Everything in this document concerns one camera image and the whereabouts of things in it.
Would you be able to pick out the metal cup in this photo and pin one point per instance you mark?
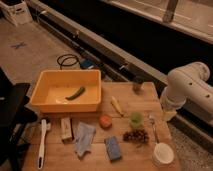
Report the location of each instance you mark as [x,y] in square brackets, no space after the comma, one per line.
[137,84]

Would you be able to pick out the small wooden block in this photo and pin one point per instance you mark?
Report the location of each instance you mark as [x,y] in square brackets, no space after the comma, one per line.
[66,133]

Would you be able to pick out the yellow plastic bin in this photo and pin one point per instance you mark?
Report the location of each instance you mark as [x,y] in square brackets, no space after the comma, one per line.
[54,85]

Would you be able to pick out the green plastic cup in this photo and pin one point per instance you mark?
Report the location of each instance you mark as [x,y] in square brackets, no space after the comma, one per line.
[136,120]

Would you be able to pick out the blue sponge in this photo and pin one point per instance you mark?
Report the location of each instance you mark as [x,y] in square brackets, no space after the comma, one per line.
[112,148]

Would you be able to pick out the metal spoon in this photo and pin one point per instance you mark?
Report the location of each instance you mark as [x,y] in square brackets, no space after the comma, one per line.
[152,121]

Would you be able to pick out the dark grape bunch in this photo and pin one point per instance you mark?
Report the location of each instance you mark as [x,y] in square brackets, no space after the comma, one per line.
[136,135]

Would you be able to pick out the white cardboard box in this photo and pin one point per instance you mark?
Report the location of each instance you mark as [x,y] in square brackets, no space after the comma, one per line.
[16,14]

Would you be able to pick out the blue grey cloth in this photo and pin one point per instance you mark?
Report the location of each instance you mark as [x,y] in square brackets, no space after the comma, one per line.
[84,137]

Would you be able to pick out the black chair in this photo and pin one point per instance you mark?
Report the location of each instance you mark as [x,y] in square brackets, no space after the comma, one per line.
[14,116]

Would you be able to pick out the white dish brush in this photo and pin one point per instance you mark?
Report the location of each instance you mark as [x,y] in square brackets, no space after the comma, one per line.
[44,129]

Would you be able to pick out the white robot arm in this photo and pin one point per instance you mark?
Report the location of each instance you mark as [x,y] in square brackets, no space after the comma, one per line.
[184,83]

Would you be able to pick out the white bowl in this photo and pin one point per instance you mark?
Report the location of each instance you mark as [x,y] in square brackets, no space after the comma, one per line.
[162,154]

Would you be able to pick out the blue device on floor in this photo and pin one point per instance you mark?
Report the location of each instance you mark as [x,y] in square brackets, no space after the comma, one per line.
[86,64]

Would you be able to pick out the orange round fruit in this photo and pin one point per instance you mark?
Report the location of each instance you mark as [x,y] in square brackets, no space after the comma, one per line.
[105,121]

